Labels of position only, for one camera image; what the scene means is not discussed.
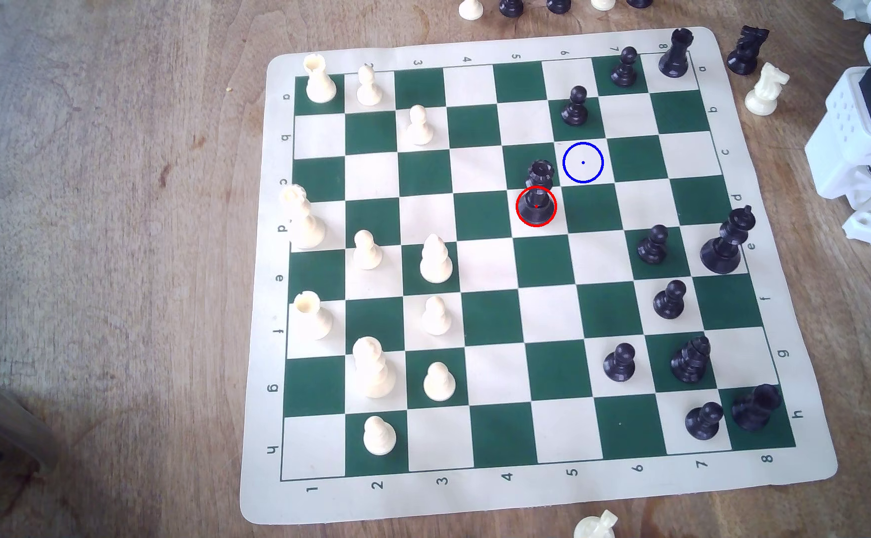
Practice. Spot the black chess rook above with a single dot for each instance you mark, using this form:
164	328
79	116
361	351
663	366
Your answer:
538	202
675	58

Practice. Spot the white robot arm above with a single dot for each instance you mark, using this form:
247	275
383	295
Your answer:
846	142

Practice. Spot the white chess bishop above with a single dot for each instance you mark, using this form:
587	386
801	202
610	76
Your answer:
436	265

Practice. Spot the green and cream chess mat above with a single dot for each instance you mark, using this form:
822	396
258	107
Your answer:
480	261

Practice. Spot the white chess pawn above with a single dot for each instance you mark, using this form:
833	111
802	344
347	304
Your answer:
379	439
367	255
436	320
420	131
471	9
368	91
439	385

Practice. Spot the white chess rook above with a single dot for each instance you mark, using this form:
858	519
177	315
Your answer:
320	84
314	320

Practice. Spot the black chess pawn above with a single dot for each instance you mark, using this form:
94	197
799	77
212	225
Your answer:
653	249
669	303
703	424
575	110
624	71
619	366

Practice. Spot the black chess piece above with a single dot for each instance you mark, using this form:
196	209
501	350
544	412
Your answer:
639	3
511	7
559	5

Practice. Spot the black chess king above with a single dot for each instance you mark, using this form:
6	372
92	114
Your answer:
724	250

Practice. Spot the white chess knight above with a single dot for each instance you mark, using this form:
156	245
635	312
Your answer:
764	93
594	527

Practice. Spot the white chess piece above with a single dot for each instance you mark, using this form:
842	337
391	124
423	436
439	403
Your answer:
604	4

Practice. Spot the white crumpled plastic piece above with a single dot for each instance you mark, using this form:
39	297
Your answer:
850	7

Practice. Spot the black knight on g7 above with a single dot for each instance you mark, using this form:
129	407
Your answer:
689	362

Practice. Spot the grey metal object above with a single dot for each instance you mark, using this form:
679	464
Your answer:
2	415

